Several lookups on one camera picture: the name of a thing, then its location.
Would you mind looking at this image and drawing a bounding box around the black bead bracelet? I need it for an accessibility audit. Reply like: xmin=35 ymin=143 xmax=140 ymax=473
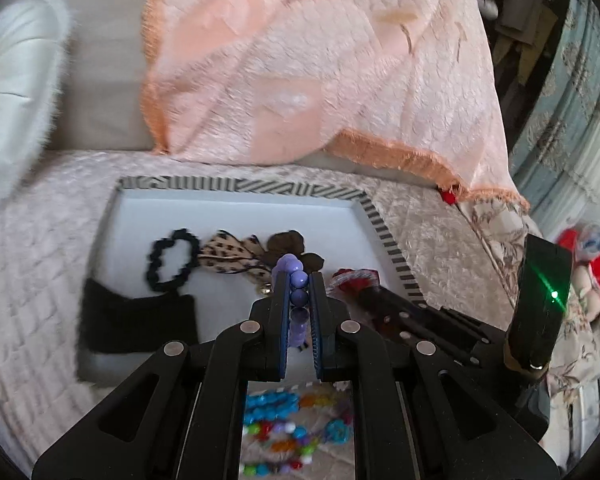
xmin=147 ymin=228 xmax=202 ymax=293

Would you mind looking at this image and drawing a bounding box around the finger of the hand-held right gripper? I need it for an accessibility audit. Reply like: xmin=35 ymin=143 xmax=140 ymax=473
xmin=357 ymin=294 xmax=433 ymax=348
xmin=365 ymin=286 xmax=486 ymax=343

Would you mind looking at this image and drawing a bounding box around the brown bow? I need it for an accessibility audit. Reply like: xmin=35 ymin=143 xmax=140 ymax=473
xmin=265 ymin=230 xmax=326 ymax=271

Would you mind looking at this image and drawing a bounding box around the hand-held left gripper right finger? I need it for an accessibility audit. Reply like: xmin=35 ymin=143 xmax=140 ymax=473
xmin=307 ymin=271 xmax=561 ymax=480

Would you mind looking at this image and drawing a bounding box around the black fabric pouch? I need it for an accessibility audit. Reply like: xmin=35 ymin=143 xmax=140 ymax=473
xmin=77 ymin=278 xmax=199 ymax=386

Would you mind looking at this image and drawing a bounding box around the multicolour bead bracelet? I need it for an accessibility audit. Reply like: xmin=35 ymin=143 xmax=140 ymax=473
xmin=241 ymin=394 xmax=355 ymax=480

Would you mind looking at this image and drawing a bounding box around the pale pink quilted bedspread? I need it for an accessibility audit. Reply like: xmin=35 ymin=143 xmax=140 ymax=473
xmin=0 ymin=149 xmax=511 ymax=466

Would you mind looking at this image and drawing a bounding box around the leopard print bow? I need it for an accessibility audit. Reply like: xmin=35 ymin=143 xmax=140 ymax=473
xmin=197 ymin=230 xmax=273 ymax=295

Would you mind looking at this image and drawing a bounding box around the red scrunchie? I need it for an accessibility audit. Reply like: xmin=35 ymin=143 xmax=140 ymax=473
xmin=328 ymin=268 xmax=381 ymax=297

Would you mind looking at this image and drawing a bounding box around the blue bead bracelet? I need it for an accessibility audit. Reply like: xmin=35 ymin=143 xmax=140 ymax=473
xmin=244 ymin=392 xmax=301 ymax=423

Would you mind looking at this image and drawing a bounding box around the striped rim white tray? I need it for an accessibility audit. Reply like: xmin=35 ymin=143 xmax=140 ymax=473
xmin=77 ymin=175 xmax=426 ymax=391

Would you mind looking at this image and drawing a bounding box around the white round satin cushion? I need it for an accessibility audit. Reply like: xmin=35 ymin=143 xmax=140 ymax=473
xmin=0 ymin=0 xmax=76 ymax=211

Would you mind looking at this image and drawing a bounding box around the peach fringed blanket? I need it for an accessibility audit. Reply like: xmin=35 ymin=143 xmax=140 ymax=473
xmin=140 ymin=0 xmax=531 ymax=213

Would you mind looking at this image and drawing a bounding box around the floral bed sheet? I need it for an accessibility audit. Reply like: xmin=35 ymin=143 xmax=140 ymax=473
xmin=455 ymin=195 xmax=600 ymax=461

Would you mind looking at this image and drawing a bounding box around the blue floral fabric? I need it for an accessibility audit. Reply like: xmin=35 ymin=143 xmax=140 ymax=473
xmin=510 ymin=0 xmax=600 ymax=241

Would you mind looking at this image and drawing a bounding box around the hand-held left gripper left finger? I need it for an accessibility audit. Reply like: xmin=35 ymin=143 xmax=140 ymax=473
xmin=32 ymin=267 xmax=293 ymax=480

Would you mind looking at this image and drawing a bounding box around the purple bead bracelet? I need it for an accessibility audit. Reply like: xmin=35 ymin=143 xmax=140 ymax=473
xmin=275 ymin=254 xmax=313 ymax=351

